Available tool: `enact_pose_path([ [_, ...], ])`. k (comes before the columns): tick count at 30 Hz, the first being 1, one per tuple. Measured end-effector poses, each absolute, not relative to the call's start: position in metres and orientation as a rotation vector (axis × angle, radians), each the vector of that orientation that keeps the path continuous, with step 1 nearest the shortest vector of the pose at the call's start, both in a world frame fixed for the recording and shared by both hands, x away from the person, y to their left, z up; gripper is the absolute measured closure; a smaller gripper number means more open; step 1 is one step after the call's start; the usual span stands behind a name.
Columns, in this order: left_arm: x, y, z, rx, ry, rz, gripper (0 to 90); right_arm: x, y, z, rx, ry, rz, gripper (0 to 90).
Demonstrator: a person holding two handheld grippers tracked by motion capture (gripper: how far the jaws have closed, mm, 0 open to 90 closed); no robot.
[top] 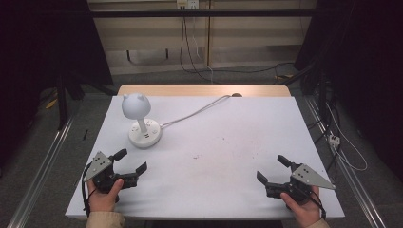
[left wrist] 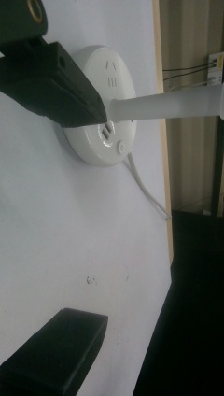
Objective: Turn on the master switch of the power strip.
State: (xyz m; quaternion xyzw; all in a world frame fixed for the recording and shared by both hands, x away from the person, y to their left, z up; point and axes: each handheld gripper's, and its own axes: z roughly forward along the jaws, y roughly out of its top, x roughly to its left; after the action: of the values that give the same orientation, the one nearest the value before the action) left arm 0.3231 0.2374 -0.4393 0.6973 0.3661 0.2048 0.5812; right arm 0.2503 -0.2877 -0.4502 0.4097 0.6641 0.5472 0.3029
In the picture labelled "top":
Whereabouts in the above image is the person's right hand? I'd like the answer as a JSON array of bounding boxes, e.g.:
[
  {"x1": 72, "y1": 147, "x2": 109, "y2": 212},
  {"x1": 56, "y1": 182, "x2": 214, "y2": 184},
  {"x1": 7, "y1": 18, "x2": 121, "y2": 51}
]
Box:
[{"x1": 279, "y1": 186, "x2": 323, "y2": 228}]

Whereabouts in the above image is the black curtain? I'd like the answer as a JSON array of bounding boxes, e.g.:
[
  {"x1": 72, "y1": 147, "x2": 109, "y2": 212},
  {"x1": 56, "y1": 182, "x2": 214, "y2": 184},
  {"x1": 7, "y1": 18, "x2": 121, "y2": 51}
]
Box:
[
  {"x1": 0, "y1": 0, "x2": 114, "y2": 167},
  {"x1": 294, "y1": 0, "x2": 403, "y2": 181}
]

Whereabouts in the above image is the white table cover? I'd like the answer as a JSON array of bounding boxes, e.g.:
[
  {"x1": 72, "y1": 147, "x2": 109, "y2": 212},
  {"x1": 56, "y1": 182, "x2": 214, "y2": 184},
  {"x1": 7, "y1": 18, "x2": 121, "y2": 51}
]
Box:
[{"x1": 65, "y1": 95, "x2": 346, "y2": 221}]

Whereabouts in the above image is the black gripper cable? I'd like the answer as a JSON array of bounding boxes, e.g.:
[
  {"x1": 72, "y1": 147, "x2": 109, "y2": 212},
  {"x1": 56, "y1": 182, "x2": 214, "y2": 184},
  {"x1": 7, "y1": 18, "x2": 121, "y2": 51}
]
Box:
[
  {"x1": 312, "y1": 189, "x2": 327, "y2": 221},
  {"x1": 81, "y1": 164, "x2": 94, "y2": 218}
]

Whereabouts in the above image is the white round-headed night lamp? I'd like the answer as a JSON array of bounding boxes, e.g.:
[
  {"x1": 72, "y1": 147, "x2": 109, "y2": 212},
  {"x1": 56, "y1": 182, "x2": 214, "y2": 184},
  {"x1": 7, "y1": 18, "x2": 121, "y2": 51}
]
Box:
[{"x1": 121, "y1": 92, "x2": 152, "y2": 134}]

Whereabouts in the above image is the white wall socket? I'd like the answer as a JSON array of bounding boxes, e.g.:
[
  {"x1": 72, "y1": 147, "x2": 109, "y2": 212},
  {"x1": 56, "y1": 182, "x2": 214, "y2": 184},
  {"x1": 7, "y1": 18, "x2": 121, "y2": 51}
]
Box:
[{"x1": 176, "y1": 0, "x2": 200, "y2": 10}]

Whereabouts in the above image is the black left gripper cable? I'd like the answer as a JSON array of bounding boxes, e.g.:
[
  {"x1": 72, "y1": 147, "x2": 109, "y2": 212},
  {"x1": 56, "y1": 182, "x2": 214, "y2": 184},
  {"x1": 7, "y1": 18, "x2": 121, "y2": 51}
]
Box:
[{"x1": 81, "y1": 164, "x2": 94, "y2": 218}]

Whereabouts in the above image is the white floor cable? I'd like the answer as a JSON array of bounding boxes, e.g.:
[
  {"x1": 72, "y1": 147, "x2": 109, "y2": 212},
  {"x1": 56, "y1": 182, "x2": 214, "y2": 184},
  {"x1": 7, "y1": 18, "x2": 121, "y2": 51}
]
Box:
[{"x1": 326, "y1": 103, "x2": 369, "y2": 173}]

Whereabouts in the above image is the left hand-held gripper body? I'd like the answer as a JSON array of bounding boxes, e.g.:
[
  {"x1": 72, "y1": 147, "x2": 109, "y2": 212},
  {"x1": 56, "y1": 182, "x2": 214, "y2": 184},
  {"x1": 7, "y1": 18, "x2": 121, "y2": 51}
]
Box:
[{"x1": 83, "y1": 151, "x2": 140, "y2": 194}]

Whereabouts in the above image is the wooden table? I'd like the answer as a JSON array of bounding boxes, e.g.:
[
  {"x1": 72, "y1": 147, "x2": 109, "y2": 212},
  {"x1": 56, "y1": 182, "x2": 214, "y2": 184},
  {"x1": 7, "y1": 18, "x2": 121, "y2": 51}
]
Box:
[{"x1": 117, "y1": 84, "x2": 292, "y2": 98}]

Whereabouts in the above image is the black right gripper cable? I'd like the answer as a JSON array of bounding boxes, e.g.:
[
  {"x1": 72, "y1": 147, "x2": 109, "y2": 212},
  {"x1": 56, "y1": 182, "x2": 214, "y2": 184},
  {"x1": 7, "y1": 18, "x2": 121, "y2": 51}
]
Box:
[{"x1": 312, "y1": 189, "x2": 327, "y2": 221}]

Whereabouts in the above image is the white floor power strip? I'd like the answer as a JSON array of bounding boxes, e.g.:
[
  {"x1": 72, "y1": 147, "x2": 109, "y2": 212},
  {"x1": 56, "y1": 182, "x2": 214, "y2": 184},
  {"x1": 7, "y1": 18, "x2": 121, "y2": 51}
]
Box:
[{"x1": 328, "y1": 133, "x2": 342, "y2": 149}]

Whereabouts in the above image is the black metal stand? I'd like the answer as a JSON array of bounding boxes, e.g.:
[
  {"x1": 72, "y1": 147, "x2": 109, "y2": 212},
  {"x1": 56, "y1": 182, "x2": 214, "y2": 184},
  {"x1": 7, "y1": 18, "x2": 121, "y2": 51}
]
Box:
[{"x1": 56, "y1": 74, "x2": 69, "y2": 131}]

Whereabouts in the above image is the person's left hand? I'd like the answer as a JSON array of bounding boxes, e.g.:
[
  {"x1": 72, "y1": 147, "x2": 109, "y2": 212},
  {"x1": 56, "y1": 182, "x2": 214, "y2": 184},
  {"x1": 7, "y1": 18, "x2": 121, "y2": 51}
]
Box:
[{"x1": 86, "y1": 178, "x2": 125, "y2": 213}]

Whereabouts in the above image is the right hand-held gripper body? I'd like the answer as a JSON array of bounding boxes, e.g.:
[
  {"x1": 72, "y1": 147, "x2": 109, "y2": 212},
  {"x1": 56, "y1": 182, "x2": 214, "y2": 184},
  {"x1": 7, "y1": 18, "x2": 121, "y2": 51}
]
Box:
[{"x1": 265, "y1": 163, "x2": 336, "y2": 203}]

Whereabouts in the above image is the black floor cable bundle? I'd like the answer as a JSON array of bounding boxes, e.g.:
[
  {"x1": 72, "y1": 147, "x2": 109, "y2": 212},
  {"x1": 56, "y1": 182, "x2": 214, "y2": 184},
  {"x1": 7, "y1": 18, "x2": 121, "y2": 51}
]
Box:
[{"x1": 299, "y1": 70, "x2": 342, "y2": 174}]

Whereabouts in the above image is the aluminium floor rail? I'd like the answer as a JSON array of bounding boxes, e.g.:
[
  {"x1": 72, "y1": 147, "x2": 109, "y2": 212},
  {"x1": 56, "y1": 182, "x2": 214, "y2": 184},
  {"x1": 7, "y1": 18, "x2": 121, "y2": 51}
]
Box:
[
  {"x1": 305, "y1": 96, "x2": 388, "y2": 228},
  {"x1": 8, "y1": 113, "x2": 76, "y2": 228}
]

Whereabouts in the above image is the black wall cable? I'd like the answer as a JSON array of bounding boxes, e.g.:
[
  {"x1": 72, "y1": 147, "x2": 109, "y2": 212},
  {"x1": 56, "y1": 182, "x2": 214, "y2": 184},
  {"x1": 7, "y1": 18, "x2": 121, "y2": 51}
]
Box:
[{"x1": 179, "y1": 15, "x2": 222, "y2": 84}]

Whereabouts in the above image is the white power strip cable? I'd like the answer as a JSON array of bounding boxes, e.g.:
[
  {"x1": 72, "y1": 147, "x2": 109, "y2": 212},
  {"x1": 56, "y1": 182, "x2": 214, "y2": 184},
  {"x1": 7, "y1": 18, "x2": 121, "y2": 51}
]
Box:
[{"x1": 159, "y1": 94, "x2": 236, "y2": 129}]

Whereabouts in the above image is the white round power strip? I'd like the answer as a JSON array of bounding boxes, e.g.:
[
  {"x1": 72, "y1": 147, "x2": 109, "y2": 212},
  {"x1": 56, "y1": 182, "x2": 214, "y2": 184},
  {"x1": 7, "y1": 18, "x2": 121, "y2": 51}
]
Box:
[{"x1": 127, "y1": 118, "x2": 163, "y2": 149}]

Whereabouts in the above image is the black crossbar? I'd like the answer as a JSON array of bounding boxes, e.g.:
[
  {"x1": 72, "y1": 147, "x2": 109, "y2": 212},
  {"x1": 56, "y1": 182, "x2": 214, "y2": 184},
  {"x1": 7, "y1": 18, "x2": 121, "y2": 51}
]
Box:
[{"x1": 89, "y1": 9, "x2": 317, "y2": 18}]

